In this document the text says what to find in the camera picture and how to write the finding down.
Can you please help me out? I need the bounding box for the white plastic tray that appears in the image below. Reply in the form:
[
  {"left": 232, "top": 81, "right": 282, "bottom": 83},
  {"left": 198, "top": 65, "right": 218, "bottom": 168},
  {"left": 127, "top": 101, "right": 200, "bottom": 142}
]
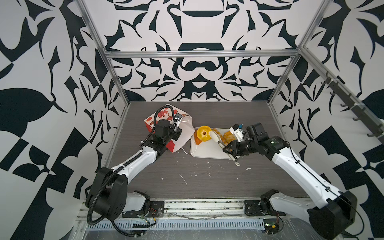
[{"left": 189, "top": 135, "right": 235, "bottom": 161}]

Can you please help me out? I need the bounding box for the black corrugated cable hose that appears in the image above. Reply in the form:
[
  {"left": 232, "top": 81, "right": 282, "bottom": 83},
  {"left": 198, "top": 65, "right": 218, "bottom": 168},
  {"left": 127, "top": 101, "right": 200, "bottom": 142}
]
[{"left": 86, "top": 167, "right": 151, "bottom": 238}]

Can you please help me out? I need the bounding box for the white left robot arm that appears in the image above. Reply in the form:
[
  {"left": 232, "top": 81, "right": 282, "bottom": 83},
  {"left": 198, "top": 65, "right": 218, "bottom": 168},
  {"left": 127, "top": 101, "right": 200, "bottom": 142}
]
[{"left": 86, "top": 114, "right": 182, "bottom": 226}]

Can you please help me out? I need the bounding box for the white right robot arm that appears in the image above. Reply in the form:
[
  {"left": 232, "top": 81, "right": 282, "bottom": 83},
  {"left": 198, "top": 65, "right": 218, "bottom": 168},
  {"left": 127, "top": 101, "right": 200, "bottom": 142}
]
[{"left": 223, "top": 123, "right": 360, "bottom": 240}]

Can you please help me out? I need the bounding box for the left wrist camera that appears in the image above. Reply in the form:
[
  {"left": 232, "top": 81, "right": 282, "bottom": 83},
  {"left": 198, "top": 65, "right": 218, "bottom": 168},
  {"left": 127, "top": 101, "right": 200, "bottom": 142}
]
[{"left": 174, "top": 113, "right": 183, "bottom": 122}]

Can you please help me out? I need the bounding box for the ridged orange fake bread loaf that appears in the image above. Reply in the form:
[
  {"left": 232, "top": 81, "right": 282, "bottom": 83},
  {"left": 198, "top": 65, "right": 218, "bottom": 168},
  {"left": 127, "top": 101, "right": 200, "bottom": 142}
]
[{"left": 209, "top": 131, "right": 225, "bottom": 146}]

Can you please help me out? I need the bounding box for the white slotted cable duct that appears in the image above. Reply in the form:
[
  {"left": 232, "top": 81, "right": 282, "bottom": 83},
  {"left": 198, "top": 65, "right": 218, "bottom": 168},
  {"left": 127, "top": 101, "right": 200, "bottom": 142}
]
[{"left": 87, "top": 219, "right": 265, "bottom": 231}]

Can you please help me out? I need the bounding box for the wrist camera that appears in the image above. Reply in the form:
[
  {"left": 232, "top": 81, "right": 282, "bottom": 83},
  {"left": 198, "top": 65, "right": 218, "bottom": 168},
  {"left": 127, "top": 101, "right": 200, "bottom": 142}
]
[
  {"left": 174, "top": 113, "right": 183, "bottom": 122},
  {"left": 230, "top": 124, "right": 244, "bottom": 142}
]

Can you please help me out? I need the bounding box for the glazed fake pastry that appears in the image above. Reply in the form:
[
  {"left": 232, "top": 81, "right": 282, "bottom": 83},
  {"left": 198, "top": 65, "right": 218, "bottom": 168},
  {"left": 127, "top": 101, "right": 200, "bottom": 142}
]
[{"left": 223, "top": 131, "right": 237, "bottom": 145}]

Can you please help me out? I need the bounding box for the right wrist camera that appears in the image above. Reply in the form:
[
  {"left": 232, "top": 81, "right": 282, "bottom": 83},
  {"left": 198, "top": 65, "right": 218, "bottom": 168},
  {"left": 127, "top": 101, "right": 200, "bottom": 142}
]
[{"left": 230, "top": 124, "right": 244, "bottom": 142}]

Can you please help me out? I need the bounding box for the yellow fake bread roll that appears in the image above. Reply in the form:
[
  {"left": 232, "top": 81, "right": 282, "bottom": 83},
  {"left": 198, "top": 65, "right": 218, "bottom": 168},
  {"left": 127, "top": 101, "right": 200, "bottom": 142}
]
[{"left": 194, "top": 126, "right": 212, "bottom": 145}]

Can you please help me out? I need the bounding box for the red white paper bag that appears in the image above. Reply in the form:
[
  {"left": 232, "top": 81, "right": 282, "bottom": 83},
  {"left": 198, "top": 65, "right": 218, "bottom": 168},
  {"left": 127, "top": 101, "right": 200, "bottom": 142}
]
[{"left": 142, "top": 105, "right": 195, "bottom": 156}]

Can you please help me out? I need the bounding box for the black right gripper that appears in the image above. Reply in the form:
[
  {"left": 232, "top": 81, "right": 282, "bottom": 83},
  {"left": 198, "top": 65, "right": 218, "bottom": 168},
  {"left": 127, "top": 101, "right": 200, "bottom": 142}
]
[{"left": 222, "top": 139, "right": 259, "bottom": 155}]

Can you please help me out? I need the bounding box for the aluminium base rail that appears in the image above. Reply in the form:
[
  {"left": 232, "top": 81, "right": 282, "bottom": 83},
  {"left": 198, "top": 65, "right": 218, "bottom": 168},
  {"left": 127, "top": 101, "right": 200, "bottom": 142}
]
[{"left": 77, "top": 196, "right": 331, "bottom": 221}]

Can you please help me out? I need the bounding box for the small electronics board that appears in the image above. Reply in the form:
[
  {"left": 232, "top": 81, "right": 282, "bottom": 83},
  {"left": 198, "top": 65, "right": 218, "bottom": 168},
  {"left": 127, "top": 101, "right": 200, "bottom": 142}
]
[{"left": 263, "top": 219, "right": 284, "bottom": 236}]

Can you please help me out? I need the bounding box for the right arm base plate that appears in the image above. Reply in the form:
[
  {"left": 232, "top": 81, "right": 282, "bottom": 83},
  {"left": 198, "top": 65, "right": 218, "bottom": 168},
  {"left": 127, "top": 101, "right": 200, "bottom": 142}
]
[{"left": 244, "top": 199, "right": 286, "bottom": 217}]

